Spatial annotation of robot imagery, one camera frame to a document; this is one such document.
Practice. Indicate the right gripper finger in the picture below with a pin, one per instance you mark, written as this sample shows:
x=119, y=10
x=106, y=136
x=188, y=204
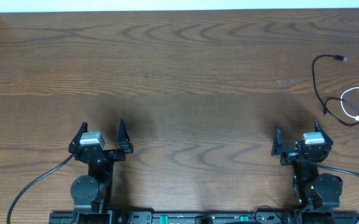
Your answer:
x=318, y=128
x=277, y=143

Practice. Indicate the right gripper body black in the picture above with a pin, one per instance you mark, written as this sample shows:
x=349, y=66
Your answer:
x=289, y=157

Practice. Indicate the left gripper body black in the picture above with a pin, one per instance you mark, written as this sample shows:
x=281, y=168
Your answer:
x=116, y=155

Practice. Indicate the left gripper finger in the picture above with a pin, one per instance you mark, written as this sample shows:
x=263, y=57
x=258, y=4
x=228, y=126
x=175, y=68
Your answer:
x=123, y=139
x=76, y=140

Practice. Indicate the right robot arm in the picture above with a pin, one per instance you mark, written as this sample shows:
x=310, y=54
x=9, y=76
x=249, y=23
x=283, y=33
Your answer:
x=318, y=193

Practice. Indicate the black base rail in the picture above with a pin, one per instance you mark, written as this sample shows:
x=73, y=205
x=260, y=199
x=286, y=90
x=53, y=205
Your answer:
x=263, y=216

